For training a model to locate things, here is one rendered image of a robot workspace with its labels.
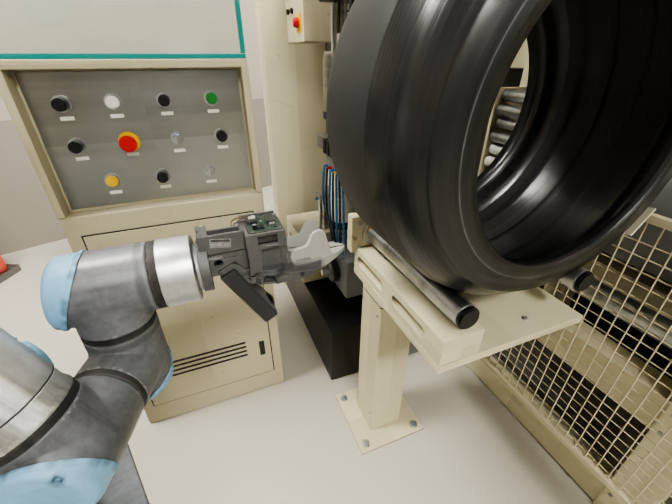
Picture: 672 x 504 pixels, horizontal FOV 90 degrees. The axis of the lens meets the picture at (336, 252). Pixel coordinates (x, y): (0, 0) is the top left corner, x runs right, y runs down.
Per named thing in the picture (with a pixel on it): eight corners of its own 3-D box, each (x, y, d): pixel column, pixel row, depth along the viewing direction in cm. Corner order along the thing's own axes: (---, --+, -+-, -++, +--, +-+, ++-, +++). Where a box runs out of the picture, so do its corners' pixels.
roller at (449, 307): (376, 219, 83) (383, 232, 85) (361, 230, 83) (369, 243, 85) (477, 304, 55) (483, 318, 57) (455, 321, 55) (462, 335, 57)
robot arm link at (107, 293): (76, 307, 47) (45, 243, 42) (173, 287, 51) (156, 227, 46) (55, 353, 39) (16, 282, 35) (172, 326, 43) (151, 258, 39)
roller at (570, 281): (462, 204, 91) (473, 209, 93) (454, 219, 93) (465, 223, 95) (588, 271, 63) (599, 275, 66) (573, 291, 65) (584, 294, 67)
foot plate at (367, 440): (335, 396, 146) (335, 393, 145) (389, 377, 155) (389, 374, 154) (362, 455, 125) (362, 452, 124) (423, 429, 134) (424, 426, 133)
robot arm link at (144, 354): (86, 426, 45) (46, 358, 39) (125, 360, 55) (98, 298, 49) (160, 420, 45) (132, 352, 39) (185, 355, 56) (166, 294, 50)
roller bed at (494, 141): (473, 188, 110) (495, 87, 95) (508, 183, 115) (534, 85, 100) (523, 211, 94) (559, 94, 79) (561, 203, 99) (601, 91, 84)
